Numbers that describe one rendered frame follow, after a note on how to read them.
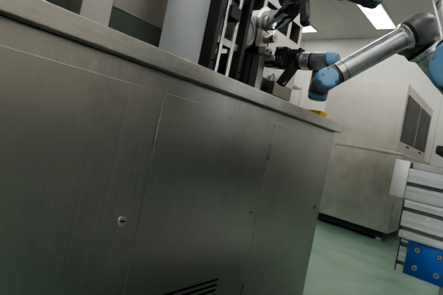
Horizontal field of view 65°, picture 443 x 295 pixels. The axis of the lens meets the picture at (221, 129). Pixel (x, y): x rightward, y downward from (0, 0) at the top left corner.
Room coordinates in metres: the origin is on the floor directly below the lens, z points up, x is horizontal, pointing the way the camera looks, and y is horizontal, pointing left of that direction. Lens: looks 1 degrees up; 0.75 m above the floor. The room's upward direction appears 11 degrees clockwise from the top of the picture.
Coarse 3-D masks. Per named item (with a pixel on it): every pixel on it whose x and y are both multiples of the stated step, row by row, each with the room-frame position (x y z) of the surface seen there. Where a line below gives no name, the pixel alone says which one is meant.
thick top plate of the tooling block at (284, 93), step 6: (270, 84) 1.55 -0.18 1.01; (276, 84) 1.55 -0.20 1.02; (264, 90) 1.57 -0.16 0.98; (270, 90) 1.55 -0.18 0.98; (276, 90) 1.56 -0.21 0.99; (282, 90) 1.60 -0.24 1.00; (288, 90) 1.64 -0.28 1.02; (276, 96) 1.59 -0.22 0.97; (282, 96) 1.61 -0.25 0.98; (288, 96) 1.65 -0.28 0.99
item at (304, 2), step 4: (300, 0) 1.36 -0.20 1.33; (304, 0) 1.35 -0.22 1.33; (308, 0) 1.37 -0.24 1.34; (300, 4) 1.36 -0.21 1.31; (304, 4) 1.34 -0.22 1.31; (308, 4) 1.36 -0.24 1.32; (300, 8) 1.35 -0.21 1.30; (304, 8) 1.34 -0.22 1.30; (308, 8) 1.36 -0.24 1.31; (300, 12) 1.35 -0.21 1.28; (304, 12) 1.34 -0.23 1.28; (308, 12) 1.36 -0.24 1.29; (300, 16) 1.35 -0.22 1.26; (304, 16) 1.34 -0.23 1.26; (308, 16) 1.35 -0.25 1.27; (300, 20) 1.35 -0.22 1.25; (304, 20) 1.34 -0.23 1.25; (308, 20) 1.35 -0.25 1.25; (304, 24) 1.35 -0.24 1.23; (308, 24) 1.35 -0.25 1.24
